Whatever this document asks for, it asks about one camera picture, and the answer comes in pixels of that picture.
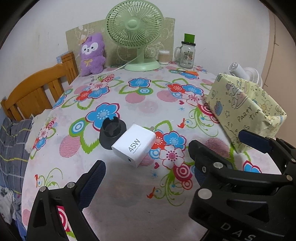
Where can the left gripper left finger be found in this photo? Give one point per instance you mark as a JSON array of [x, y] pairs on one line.
[[57, 213]]

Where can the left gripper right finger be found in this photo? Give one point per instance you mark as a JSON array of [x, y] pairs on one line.
[[200, 175]]

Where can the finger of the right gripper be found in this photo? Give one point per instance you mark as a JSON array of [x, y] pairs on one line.
[[204, 156], [281, 152]]

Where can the white 45W charger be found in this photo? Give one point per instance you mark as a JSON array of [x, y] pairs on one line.
[[134, 144]]

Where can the floral tablecloth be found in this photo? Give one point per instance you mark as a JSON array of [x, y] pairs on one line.
[[140, 124]]

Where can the yellow cartoon paper box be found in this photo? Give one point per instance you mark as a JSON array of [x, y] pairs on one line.
[[240, 104]]

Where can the beige door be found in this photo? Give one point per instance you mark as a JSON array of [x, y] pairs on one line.
[[278, 74]]

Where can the black cat-ear stand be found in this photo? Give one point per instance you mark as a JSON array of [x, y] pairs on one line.
[[110, 131]]

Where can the white standing fan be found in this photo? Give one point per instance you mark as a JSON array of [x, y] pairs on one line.
[[247, 73]]

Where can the blue plaid bedding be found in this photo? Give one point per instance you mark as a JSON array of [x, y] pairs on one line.
[[14, 159]]

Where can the glass jar green lid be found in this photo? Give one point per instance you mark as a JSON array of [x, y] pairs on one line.
[[185, 54]]

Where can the cotton swab container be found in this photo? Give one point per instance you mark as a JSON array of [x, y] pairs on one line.
[[164, 57]]

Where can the purple plush toy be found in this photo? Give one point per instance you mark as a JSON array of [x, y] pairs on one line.
[[92, 55]]

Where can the green desk fan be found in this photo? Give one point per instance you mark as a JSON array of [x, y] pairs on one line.
[[135, 25]]

